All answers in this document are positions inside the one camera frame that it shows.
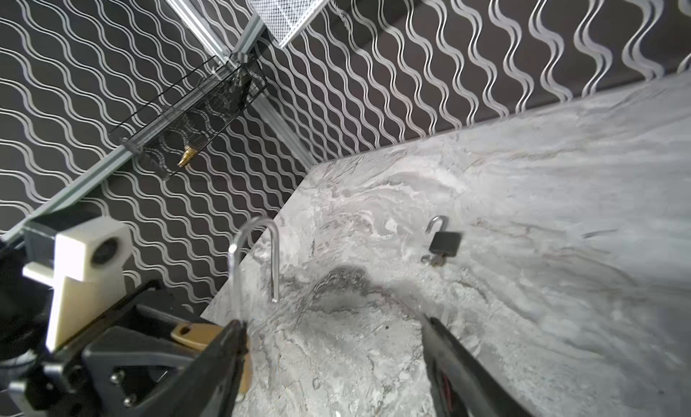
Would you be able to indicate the brass padlock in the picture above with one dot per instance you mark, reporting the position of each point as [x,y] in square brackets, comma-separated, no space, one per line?
[236,281]

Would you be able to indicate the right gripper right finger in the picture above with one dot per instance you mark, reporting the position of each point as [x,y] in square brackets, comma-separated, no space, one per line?
[460,385]

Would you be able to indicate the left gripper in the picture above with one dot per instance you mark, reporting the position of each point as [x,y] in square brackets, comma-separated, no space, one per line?
[90,360]

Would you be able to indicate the black wire wall basket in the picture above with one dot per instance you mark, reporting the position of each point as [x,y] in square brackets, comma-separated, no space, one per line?
[170,130]

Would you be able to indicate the white mesh wall basket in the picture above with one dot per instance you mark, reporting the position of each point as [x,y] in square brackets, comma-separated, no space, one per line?
[285,19]

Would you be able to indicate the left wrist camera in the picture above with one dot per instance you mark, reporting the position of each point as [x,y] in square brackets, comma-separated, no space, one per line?
[83,265]

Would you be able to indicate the small black padlock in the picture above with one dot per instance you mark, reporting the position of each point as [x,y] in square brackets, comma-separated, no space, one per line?
[444,243]

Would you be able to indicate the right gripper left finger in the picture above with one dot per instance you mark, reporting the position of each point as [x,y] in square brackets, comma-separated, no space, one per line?
[217,379]

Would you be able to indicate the small silver key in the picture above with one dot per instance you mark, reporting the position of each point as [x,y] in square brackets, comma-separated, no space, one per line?
[433,260]

